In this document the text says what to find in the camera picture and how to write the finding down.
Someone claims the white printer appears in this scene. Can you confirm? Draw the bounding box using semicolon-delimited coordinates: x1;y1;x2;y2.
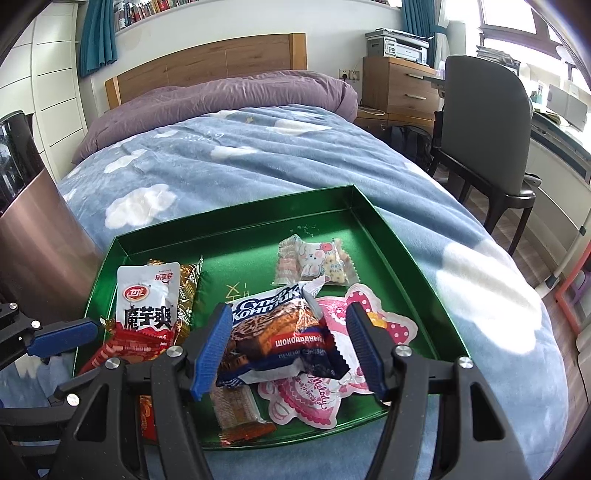
366;28;437;65

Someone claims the green tray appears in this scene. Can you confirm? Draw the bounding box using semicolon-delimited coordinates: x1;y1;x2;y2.
71;184;472;450

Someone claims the white candy packet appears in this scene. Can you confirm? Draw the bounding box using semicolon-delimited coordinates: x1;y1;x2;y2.
272;234;360;286

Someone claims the clear wafer packet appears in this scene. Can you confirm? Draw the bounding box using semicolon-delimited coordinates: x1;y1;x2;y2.
209;383;278;448

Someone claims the pink shelf frame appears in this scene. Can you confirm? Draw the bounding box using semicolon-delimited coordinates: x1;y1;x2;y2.
556;268;591;333

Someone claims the white wardrobe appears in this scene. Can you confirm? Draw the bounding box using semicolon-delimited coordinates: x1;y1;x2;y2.
0;0;93;185

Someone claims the row of books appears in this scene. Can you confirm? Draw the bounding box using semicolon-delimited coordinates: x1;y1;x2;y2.
113;0;393;32

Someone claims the red and white snack packet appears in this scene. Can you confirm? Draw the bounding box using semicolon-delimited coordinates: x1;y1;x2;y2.
81;261;195;370

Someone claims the brown and black appliance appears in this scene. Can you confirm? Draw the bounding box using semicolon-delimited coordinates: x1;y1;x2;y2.
0;110;107;319

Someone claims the brown snack packet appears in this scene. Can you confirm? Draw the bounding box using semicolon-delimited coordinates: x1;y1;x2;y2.
147;256;205;337

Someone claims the purple pillow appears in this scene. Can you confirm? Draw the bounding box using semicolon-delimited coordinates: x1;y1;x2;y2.
70;70;360;167

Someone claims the grey chair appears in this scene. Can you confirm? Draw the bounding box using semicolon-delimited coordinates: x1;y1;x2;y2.
427;54;539;257

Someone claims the blue cookie packet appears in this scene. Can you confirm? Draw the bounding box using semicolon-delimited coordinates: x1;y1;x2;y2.
215;279;349;388

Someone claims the pink character shaped packet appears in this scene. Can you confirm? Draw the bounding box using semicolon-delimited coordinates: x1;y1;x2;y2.
256;282;419;430

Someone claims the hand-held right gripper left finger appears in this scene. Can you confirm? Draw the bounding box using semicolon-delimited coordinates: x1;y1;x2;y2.
55;302;234;480

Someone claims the wooden dresser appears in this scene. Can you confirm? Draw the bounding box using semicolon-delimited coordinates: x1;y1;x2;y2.
355;56;446;139

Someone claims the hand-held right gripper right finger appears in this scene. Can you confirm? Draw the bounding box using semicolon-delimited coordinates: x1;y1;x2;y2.
345;301;550;480

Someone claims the white desk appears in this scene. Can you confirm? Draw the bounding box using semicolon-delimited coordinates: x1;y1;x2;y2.
522;83;591;222

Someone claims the black bag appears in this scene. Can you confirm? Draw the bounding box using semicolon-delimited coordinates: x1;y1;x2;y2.
390;124;435;171

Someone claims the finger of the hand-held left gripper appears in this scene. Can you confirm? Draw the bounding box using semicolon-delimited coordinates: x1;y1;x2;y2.
0;302;101;365
0;370;108;428

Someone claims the teal curtain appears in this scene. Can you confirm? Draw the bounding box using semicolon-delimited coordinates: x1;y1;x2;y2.
401;0;446;68
79;0;118;78

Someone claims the wooden headboard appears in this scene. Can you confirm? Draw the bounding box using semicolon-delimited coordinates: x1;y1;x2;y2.
104;33;308;112

